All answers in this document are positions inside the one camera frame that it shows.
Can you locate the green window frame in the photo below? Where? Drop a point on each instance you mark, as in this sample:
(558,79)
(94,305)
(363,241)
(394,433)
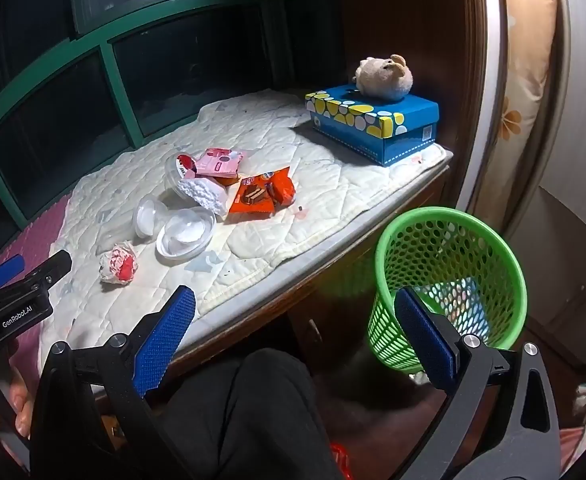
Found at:
(118,90)

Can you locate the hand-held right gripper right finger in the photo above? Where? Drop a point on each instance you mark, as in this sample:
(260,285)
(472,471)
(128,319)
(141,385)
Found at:
(423,340)

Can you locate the blue spotted tissue box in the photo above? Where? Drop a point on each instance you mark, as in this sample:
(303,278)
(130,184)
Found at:
(403,145)

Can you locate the green plastic mesh basket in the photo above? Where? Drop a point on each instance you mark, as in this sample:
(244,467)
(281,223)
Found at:
(453,211)

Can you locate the red white wrapper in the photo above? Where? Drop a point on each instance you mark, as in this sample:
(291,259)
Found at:
(118,265)

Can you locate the orange snack wrapper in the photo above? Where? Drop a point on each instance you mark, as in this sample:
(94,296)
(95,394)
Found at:
(253,195)

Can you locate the clear plastic dome lid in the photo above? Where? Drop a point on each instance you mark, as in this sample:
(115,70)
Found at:
(185,235)
(148,220)

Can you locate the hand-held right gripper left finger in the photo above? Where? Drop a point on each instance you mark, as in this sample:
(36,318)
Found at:
(165,335)

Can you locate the beige plush toy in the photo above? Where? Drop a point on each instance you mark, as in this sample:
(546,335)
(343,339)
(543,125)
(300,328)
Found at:
(383,77)

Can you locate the grey wooden cabinet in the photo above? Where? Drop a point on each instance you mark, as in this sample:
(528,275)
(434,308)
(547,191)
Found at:
(573,240)

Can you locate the person's left hand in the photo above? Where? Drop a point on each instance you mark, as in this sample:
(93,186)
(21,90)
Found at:
(23,400)

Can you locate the red plastic stool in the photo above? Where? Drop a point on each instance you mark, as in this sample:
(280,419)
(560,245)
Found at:
(340,462)

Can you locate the purple mat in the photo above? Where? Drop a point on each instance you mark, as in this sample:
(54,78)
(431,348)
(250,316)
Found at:
(33,230)

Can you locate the pink snack wrapper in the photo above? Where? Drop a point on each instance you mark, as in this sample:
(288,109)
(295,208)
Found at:
(218,162)

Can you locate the white quilted mattress pad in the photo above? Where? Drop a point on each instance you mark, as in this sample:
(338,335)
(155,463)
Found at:
(323,200)

